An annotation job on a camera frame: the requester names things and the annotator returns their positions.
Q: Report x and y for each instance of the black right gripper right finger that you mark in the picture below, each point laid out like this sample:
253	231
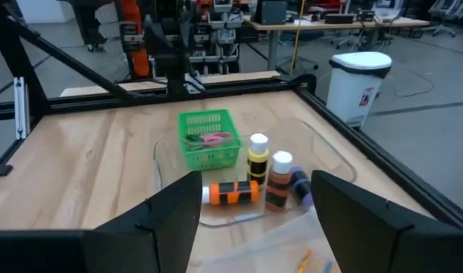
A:
386	242

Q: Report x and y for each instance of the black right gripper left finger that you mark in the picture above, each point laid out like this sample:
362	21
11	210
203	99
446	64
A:
140	246

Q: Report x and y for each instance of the blue paintbrush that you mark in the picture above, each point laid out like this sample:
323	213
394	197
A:
305	261
327	267

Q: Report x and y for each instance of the purple paint bottle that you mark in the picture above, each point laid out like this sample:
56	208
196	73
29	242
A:
301	186

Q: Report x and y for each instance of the orange paint bottle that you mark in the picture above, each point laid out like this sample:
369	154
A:
235	192

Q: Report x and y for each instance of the burnt sienna paint bottle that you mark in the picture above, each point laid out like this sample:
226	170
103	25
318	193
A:
278	186

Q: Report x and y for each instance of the pink scissors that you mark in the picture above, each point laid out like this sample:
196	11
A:
216	138

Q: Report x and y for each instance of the yellow paint bottle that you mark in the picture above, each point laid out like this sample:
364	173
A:
258	167

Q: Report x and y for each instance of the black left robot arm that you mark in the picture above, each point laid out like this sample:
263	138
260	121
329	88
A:
170	57

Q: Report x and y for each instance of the clear plastic bin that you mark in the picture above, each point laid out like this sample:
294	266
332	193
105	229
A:
329	151

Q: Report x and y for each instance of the green plastic basket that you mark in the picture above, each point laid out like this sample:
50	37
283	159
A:
216	161

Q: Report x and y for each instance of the frosted shallow plastic tray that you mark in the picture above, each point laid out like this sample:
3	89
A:
261	250

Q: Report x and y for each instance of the white trash bin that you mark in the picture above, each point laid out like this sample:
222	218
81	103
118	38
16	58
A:
352	95

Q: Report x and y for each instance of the orange and black machine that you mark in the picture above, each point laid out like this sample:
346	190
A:
140	60

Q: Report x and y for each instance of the wooden desk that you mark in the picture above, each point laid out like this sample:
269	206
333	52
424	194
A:
329	26

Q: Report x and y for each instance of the parts bin rack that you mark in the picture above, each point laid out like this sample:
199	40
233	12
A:
223	36

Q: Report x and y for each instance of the black box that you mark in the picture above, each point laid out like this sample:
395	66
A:
274	13

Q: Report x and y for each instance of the silver aluminium bracket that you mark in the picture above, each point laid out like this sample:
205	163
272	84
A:
20	110

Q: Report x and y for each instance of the black metal table frame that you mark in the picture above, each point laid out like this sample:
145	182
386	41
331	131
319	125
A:
11	49

